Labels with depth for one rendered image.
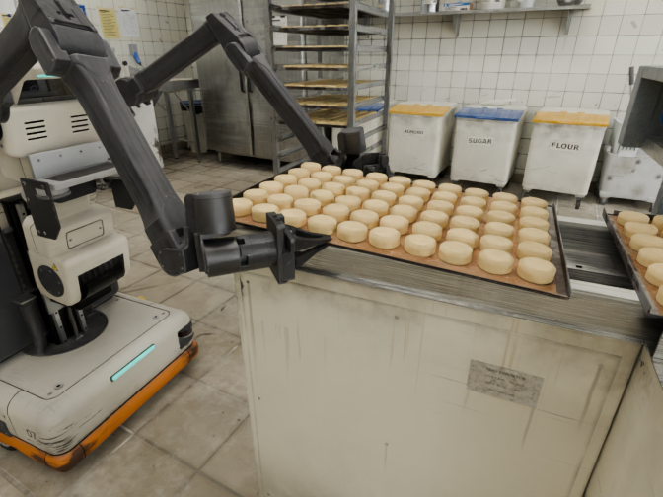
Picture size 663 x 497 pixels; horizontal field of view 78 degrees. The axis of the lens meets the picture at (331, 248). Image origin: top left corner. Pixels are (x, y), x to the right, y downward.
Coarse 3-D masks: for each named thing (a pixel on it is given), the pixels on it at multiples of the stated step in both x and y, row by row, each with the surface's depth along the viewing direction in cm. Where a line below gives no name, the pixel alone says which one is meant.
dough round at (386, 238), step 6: (378, 228) 69; (384, 228) 69; (390, 228) 69; (372, 234) 67; (378, 234) 66; (384, 234) 67; (390, 234) 67; (396, 234) 67; (372, 240) 67; (378, 240) 66; (384, 240) 65; (390, 240) 65; (396, 240) 66; (378, 246) 66; (384, 246) 66; (390, 246) 66; (396, 246) 66
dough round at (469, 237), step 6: (456, 228) 70; (462, 228) 70; (450, 234) 68; (456, 234) 68; (462, 234) 68; (468, 234) 68; (474, 234) 68; (450, 240) 68; (456, 240) 67; (462, 240) 66; (468, 240) 66; (474, 240) 67; (474, 246) 67
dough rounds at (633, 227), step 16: (624, 224) 79; (640, 224) 75; (656, 224) 77; (624, 240) 73; (640, 240) 68; (656, 240) 68; (640, 256) 64; (656, 256) 63; (640, 272) 62; (656, 272) 58; (656, 288) 58; (656, 304) 54
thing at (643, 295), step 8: (608, 216) 80; (608, 224) 79; (616, 232) 73; (616, 240) 72; (624, 248) 67; (624, 256) 66; (624, 264) 65; (632, 264) 64; (632, 272) 60; (632, 280) 59; (640, 280) 60; (640, 288) 56; (640, 296) 55; (648, 296) 56; (648, 304) 52; (648, 312) 52; (656, 312) 53
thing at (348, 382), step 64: (576, 256) 81; (256, 320) 86; (320, 320) 79; (384, 320) 73; (448, 320) 67; (512, 320) 63; (256, 384) 94; (320, 384) 85; (384, 384) 78; (448, 384) 72; (512, 384) 67; (576, 384) 63; (256, 448) 104; (320, 448) 94; (384, 448) 85; (448, 448) 78; (512, 448) 72; (576, 448) 67
